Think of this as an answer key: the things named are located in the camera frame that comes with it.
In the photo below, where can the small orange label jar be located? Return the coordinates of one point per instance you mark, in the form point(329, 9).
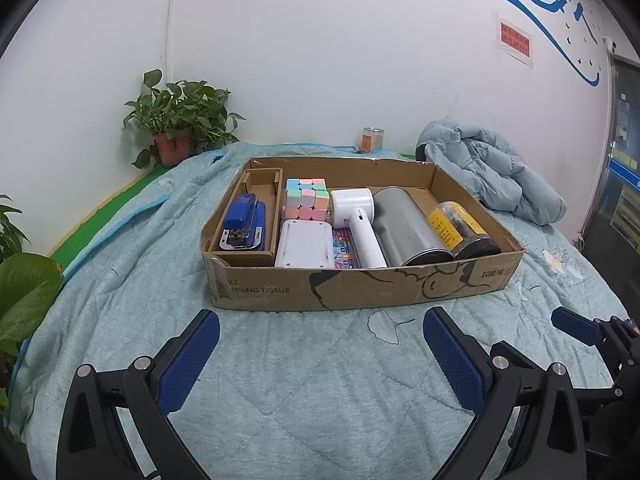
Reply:
point(372, 140)

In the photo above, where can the pastel puzzle cube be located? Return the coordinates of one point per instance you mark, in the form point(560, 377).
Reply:
point(305, 197)

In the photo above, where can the blue stapler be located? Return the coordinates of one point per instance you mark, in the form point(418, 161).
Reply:
point(242, 220)

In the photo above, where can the white handheld lint remover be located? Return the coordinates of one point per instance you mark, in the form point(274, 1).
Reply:
point(352, 210)

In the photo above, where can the green mat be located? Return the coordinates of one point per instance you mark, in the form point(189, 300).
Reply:
point(100, 215)

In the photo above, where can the glass door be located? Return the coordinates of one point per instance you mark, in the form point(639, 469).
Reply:
point(620, 185)

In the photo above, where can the large cardboard tray box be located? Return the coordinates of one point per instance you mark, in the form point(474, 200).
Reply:
point(350, 290)

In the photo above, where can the teal quilted blanket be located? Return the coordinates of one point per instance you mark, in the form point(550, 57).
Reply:
point(300, 385)

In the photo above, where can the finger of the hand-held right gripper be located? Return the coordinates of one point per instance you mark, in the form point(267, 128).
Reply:
point(575, 324)
point(600, 399)

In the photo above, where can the red wall sign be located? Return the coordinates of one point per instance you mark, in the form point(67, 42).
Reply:
point(515, 42)

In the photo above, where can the yellow label jar black lid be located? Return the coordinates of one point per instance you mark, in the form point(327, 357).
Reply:
point(460, 230)

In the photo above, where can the small brown cardboard box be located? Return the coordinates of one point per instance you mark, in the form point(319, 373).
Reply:
point(260, 180)

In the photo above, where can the colourful booklet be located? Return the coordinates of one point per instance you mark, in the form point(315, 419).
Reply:
point(345, 250)

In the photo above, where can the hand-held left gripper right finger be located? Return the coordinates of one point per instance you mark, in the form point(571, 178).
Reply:
point(455, 365)

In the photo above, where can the large leafy green plant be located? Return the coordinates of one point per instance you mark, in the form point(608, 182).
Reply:
point(25, 285)

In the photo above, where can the potted plant red pot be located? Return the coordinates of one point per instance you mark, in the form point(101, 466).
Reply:
point(180, 110)

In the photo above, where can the white rectangular device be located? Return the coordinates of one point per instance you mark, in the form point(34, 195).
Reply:
point(304, 245)

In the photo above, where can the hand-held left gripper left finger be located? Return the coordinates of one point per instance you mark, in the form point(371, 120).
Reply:
point(190, 355)

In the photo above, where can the silver metal can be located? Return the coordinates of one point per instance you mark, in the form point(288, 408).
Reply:
point(405, 225)

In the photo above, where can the light blue puffer jacket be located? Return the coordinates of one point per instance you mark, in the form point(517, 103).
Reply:
point(490, 170)

